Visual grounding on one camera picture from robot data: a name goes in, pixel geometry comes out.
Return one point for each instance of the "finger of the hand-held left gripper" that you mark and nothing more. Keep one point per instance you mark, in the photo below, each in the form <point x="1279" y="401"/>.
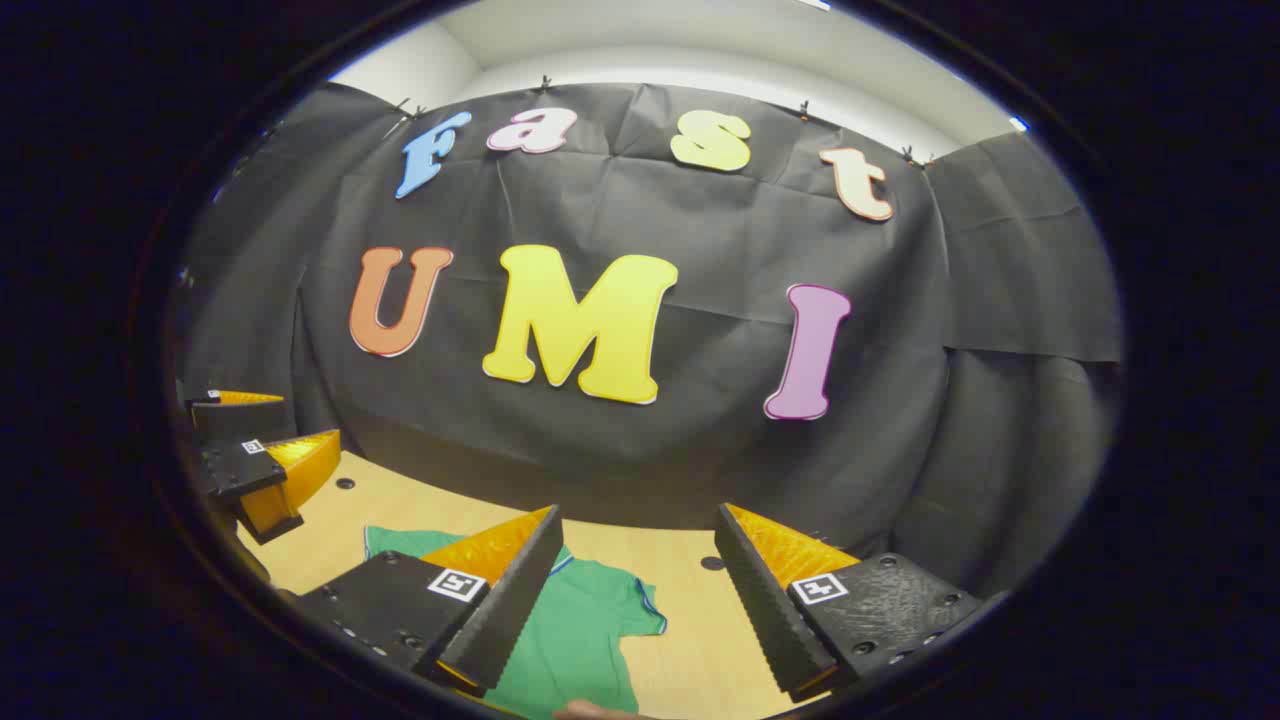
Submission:
<point x="235" y="470"/>
<point x="235" y="420"/>

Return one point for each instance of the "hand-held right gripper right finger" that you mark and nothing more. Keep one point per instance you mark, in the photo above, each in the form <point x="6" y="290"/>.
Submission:
<point x="765" y="610"/>

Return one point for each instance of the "green T-shirt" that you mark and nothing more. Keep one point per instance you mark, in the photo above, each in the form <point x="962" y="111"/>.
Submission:
<point x="580" y="630"/>

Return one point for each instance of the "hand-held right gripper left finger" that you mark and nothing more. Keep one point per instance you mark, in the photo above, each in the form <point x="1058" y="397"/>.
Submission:
<point x="510" y="610"/>

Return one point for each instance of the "black backdrop cloth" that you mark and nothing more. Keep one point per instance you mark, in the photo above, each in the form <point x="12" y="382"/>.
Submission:
<point x="700" y="230"/>

